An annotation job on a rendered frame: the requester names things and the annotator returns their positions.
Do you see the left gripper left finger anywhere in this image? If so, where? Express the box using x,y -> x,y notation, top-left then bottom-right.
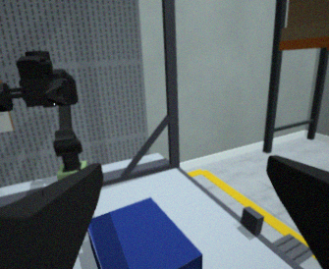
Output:
0,163 -> 103,269

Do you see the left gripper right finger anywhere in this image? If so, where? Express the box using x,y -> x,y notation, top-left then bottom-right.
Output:
266,155 -> 329,269

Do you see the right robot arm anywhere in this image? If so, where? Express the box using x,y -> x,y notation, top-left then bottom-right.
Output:
17,51 -> 82,173

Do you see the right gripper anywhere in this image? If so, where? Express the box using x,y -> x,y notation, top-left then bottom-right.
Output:
0,78 -> 78,112

